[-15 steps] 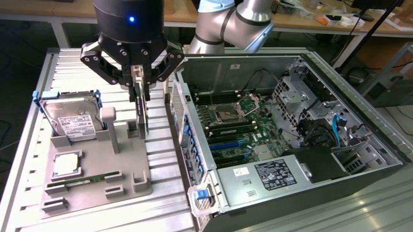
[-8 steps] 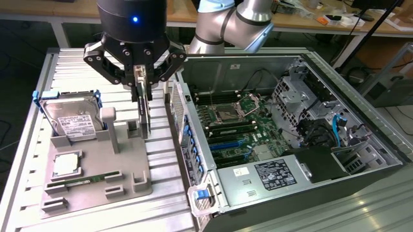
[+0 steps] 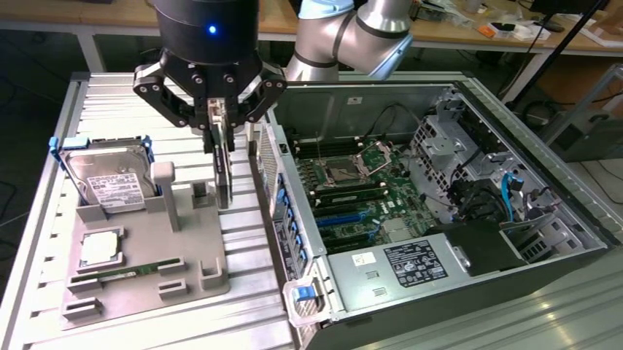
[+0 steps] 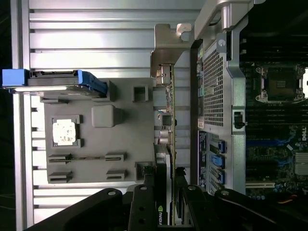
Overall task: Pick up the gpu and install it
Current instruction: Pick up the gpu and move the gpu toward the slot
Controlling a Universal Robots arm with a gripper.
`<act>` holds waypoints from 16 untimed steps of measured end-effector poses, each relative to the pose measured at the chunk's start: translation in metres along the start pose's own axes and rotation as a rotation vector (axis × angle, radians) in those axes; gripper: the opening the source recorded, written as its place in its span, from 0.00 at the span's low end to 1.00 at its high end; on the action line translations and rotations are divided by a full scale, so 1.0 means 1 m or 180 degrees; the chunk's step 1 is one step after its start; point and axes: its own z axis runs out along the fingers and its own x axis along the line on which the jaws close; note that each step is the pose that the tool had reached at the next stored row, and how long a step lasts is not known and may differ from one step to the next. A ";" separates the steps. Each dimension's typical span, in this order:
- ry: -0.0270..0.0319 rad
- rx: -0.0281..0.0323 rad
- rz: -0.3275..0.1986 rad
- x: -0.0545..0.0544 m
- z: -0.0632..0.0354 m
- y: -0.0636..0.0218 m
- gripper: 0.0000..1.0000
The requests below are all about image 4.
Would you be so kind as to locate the silver CPU chip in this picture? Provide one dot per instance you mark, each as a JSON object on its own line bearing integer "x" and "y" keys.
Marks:
{"x": 65, "y": 133}

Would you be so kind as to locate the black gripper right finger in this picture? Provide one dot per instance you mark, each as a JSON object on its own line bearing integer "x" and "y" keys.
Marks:
{"x": 199, "y": 209}

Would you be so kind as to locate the blue expansion slot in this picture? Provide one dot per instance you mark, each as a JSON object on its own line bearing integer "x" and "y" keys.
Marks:
{"x": 264, "y": 144}

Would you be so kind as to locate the silver chipset heatsink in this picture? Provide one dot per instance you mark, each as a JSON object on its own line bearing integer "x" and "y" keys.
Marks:
{"x": 302, "y": 163}

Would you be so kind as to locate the green motherboard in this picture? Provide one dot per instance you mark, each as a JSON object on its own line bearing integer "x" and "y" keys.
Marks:
{"x": 264, "y": 163}

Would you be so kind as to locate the silver socket cover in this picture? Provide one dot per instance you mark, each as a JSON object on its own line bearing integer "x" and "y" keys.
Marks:
{"x": 304, "y": 83}

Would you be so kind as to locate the blue card retention clip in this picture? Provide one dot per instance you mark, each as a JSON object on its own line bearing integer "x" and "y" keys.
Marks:
{"x": 221, "y": 176}
{"x": 222, "y": 147}
{"x": 216, "y": 161}

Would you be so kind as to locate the hard disk in blue caddy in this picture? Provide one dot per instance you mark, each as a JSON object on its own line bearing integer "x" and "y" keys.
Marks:
{"x": 53, "y": 80}

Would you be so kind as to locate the open grey PC case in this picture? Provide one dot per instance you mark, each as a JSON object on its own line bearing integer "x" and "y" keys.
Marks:
{"x": 237, "y": 67}

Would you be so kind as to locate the grey parts rack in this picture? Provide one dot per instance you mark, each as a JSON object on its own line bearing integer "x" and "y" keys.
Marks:
{"x": 120, "y": 144}

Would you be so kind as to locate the CPU socket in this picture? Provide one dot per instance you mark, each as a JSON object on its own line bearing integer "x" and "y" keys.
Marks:
{"x": 279, "y": 83}

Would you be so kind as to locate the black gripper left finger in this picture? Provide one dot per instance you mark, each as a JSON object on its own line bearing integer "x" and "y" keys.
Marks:
{"x": 142, "y": 207}

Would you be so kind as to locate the white expansion slot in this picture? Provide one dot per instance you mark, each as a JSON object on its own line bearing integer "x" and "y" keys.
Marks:
{"x": 260, "y": 185}

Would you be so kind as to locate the green loose RAM stick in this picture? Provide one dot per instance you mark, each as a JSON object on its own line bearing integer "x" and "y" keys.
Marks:
{"x": 86, "y": 158}

